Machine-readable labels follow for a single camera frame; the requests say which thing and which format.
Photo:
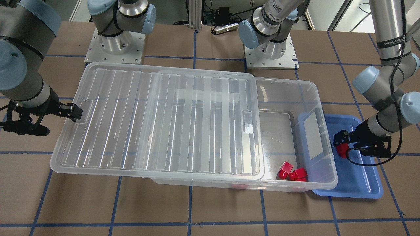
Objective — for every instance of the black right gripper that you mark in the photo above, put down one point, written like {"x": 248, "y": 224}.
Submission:
{"x": 50, "y": 105}

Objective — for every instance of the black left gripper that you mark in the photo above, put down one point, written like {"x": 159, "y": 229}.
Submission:
{"x": 360, "y": 133}

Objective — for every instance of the clear plastic box lid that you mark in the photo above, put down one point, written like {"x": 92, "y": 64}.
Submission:
{"x": 163, "y": 123}

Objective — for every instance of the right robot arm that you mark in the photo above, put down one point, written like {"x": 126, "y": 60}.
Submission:
{"x": 27, "y": 32}

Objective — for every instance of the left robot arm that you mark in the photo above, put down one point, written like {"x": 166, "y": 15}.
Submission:
{"x": 380, "y": 135}

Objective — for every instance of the clear plastic storage box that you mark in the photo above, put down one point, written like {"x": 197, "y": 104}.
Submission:
{"x": 280, "y": 101}

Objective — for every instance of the blue plastic tray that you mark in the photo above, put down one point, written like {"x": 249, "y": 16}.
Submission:
{"x": 330, "y": 175}

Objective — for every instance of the red block under lid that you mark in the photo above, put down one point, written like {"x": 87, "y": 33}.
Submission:
{"x": 240, "y": 186}

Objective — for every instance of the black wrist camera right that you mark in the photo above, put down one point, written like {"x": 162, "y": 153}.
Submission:
{"x": 24, "y": 125}

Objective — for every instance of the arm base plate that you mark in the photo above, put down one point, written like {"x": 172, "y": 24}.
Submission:
{"x": 127, "y": 47}
{"x": 272, "y": 56}

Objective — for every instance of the aluminium frame post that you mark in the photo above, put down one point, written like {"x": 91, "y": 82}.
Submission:
{"x": 195, "y": 8}

